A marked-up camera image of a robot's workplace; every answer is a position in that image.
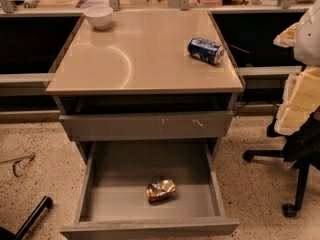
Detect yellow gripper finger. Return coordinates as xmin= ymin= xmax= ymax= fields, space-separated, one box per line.
xmin=274 ymin=66 xmax=320 ymax=136
xmin=273 ymin=23 xmax=297 ymax=48

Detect crushed orange can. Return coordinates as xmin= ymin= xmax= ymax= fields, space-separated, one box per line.
xmin=146 ymin=179 xmax=176 ymax=203

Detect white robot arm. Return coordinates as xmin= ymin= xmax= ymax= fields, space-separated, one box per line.
xmin=273 ymin=0 xmax=320 ymax=136

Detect blue soda can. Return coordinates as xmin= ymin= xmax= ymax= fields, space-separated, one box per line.
xmin=187 ymin=37 xmax=224 ymax=65

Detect closed grey top drawer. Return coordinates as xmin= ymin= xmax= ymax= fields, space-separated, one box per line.
xmin=60 ymin=111 xmax=233 ymax=142

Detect grey drawer cabinet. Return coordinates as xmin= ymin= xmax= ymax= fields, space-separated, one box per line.
xmin=47 ymin=10 xmax=244 ymax=157

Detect open grey middle drawer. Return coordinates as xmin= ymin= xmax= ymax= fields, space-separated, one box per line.
xmin=61 ymin=140 xmax=239 ymax=240

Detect black office chair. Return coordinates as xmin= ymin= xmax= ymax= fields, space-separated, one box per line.
xmin=242 ymin=110 xmax=320 ymax=217

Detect white bowl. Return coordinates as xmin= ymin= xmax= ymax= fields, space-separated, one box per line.
xmin=83 ymin=5 xmax=113 ymax=29

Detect eyeglasses on floor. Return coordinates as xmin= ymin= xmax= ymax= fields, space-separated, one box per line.
xmin=0 ymin=155 xmax=35 ymax=177

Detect black chair leg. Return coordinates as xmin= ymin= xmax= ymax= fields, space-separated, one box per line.
xmin=0 ymin=196 xmax=53 ymax=240

